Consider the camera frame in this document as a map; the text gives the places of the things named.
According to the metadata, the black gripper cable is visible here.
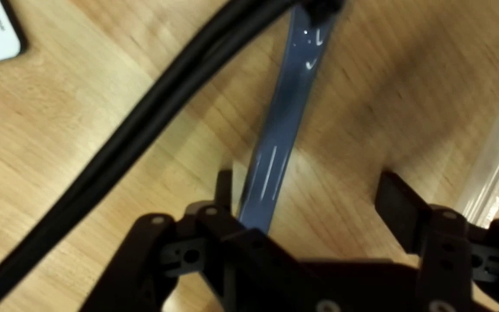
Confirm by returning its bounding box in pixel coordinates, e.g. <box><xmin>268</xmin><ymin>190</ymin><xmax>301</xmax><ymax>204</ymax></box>
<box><xmin>0</xmin><ymin>0</ymin><xmax>305</xmax><ymax>312</ymax></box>

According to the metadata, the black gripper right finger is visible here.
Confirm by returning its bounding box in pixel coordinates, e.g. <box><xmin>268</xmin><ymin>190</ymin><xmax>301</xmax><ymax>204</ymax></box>
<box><xmin>372</xmin><ymin>168</ymin><xmax>499</xmax><ymax>312</ymax></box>

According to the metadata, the blue-grey strip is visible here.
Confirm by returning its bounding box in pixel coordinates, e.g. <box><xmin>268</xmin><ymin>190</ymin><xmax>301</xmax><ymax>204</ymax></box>
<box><xmin>237</xmin><ymin>5</ymin><xmax>341</xmax><ymax>235</ymax></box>

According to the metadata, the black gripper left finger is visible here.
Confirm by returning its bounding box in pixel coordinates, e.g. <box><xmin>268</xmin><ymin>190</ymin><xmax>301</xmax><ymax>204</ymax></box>
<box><xmin>79</xmin><ymin>166</ymin><xmax>246</xmax><ymax>312</ymax></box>

